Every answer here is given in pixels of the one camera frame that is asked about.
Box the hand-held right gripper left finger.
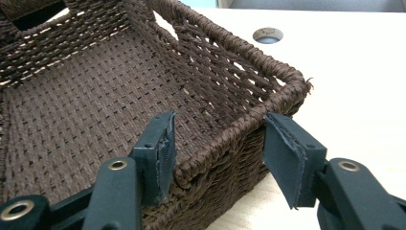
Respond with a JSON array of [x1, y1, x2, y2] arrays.
[[128, 109, 177, 207]]

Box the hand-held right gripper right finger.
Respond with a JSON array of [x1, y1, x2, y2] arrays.
[[261, 112, 328, 211]]

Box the brown woven basket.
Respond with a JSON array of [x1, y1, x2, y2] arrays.
[[0, 0, 314, 230]]

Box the grey round table grommet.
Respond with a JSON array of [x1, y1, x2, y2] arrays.
[[252, 27, 284, 45]]

